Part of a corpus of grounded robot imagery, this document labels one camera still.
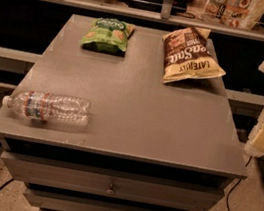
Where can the metal drawer knob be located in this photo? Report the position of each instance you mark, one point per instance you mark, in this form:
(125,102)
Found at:
(110,190)

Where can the grey drawer cabinet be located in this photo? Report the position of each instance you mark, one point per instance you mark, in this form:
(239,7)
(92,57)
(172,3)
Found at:
(164,148)

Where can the clear plastic water bottle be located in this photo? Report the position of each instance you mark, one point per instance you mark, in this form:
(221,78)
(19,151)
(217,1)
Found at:
(49,107)

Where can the green rice chip bag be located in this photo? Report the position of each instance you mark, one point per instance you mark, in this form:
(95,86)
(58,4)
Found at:
(107,35)

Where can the brown sea salt chip bag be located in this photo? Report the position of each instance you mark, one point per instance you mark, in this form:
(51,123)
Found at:
(187,57)

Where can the printed snack bag background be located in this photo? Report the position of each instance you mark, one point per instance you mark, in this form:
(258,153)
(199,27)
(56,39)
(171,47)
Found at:
(243,14)

